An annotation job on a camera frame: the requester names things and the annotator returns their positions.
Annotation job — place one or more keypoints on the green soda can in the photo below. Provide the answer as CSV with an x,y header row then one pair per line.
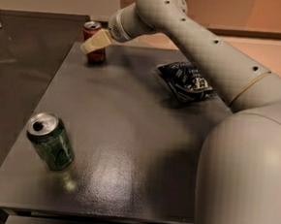
x,y
47,133

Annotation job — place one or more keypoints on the red coke can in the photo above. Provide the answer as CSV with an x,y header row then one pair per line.
x,y
90,28

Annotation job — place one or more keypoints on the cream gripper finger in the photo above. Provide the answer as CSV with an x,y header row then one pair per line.
x,y
96,39

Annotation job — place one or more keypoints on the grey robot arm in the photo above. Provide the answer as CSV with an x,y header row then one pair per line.
x,y
239,170

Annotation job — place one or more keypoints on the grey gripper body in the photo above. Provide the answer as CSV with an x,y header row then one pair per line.
x,y
115,25

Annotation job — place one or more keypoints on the blue chip bag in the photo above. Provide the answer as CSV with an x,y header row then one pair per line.
x,y
186,83

